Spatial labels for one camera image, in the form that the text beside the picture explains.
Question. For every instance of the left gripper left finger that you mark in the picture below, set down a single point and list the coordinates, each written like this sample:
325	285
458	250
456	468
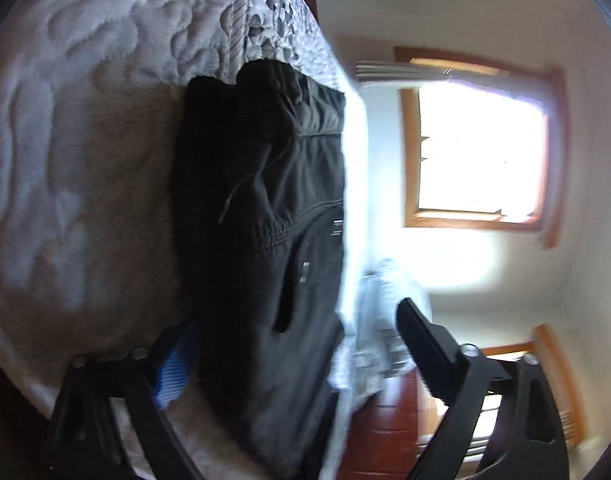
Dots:
101	399

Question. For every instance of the black pants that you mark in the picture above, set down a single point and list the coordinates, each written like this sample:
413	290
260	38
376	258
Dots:
257	185

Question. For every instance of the dark wooden headboard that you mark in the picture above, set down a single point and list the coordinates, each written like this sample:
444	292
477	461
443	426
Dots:
384	435

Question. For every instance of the grey folded duvet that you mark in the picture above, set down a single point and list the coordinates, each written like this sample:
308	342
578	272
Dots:
376	350

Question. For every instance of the wooden framed window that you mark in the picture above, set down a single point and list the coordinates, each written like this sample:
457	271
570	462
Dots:
486	147

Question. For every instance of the grey quilted bedspread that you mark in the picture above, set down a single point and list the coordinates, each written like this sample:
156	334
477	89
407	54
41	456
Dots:
91	99

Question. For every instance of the grey curtain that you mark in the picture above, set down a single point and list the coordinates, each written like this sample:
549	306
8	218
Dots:
371	72

